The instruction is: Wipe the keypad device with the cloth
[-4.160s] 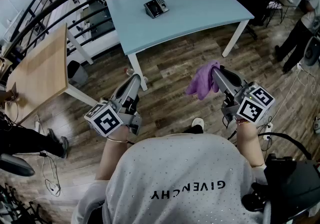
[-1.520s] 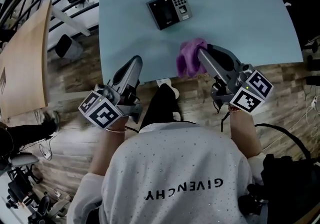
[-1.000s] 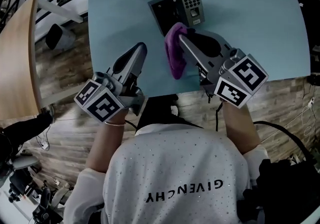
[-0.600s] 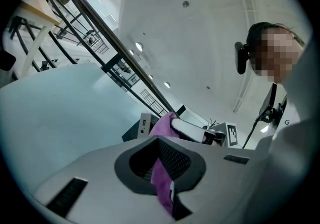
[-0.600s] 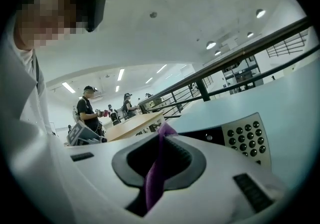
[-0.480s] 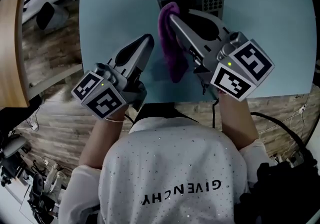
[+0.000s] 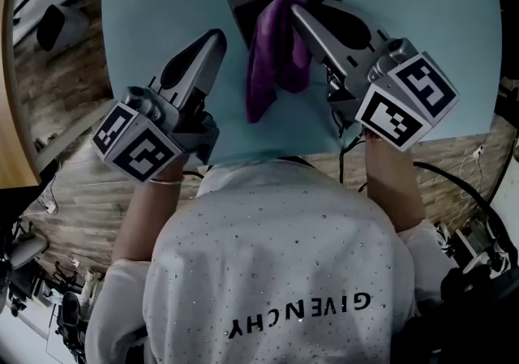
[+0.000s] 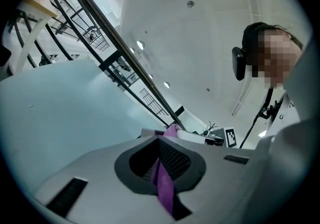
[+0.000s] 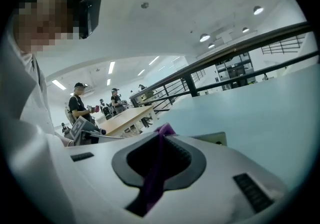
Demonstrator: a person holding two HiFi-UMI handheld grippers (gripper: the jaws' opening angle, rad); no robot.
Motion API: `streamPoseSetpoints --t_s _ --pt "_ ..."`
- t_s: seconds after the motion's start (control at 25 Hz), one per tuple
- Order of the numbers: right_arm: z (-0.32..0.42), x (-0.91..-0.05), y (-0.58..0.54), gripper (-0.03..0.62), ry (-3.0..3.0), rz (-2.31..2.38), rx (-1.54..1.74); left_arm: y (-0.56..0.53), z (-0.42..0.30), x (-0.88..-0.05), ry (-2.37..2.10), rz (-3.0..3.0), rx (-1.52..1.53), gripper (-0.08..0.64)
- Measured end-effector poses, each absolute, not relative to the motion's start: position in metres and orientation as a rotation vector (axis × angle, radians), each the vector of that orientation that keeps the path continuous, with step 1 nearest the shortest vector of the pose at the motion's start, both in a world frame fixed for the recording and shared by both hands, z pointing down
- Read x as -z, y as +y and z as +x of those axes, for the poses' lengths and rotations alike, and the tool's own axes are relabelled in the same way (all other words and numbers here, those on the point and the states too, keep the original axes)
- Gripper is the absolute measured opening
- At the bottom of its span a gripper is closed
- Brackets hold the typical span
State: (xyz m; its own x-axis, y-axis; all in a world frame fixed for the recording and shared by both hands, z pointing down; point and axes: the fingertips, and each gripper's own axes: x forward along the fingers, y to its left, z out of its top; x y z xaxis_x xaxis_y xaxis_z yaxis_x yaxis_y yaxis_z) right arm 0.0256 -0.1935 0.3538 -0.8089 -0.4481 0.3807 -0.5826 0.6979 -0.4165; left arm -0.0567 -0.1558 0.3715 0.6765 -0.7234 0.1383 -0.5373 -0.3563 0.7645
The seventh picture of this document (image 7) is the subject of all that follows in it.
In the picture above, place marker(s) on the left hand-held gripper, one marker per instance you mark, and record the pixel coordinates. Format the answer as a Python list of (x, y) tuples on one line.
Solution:
[(140, 139)]

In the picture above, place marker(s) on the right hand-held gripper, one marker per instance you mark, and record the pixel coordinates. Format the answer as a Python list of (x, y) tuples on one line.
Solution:
[(389, 86)]

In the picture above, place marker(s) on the purple cloth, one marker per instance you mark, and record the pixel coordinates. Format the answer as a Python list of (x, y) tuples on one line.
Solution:
[(269, 54)]

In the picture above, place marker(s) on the person's left forearm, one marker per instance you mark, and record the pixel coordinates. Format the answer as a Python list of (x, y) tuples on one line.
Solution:
[(142, 212)]

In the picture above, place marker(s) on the person's right forearm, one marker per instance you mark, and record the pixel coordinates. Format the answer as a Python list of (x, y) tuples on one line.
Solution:
[(391, 188)]

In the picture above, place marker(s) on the grey and black speaker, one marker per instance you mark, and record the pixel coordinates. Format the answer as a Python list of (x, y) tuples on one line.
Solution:
[(61, 28)]

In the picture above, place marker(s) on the white studded shirt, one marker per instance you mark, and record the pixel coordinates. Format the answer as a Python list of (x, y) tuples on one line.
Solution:
[(267, 265)]

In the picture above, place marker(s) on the grey equipment box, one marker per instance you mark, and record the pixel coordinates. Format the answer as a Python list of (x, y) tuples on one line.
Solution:
[(474, 241)]

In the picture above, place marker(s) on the grey chair seat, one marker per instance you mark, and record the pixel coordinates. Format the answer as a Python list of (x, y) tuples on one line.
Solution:
[(26, 251)]

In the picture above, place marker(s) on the black office chair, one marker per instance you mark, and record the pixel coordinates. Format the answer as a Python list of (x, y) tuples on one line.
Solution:
[(69, 318)]

